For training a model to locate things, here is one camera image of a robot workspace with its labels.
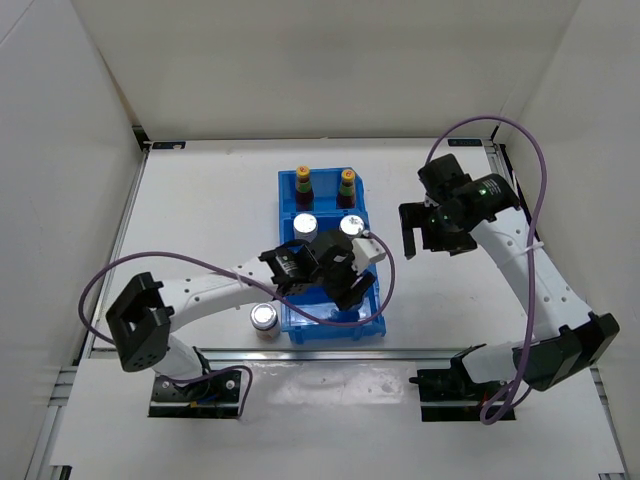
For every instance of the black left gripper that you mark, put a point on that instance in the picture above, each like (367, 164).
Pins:
(344, 297)

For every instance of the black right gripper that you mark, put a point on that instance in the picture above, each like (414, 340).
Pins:
(415, 216)

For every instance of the silver blue shaker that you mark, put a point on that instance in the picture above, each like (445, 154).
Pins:
(352, 226)
(305, 227)

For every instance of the sauce bottle yellow cap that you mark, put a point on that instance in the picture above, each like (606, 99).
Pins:
(346, 196)
(304, 194)

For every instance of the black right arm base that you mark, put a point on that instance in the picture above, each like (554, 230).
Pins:
(444, 400)

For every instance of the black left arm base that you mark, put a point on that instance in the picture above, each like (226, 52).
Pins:
(220, 397)

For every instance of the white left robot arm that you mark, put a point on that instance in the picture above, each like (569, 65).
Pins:
(147, 313)

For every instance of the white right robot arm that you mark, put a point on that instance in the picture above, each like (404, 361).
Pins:
(563, 334)

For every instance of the blue near storage bin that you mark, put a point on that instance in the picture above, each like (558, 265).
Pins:
(315, 302)

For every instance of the blue storage bin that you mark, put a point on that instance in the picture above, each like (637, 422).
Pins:
(325, 185)
(326, 222)
(315, 302)

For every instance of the blue middle storage bin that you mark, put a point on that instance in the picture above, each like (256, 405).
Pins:
(326, 222)

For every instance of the blue far storage bin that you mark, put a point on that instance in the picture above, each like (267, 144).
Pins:
(325, 185)

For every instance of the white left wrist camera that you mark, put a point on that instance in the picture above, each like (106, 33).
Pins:
(366, 252)

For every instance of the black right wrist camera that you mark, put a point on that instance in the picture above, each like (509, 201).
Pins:
(442, 172)

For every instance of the aluminium frame rail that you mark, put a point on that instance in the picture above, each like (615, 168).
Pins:
(503, 159)

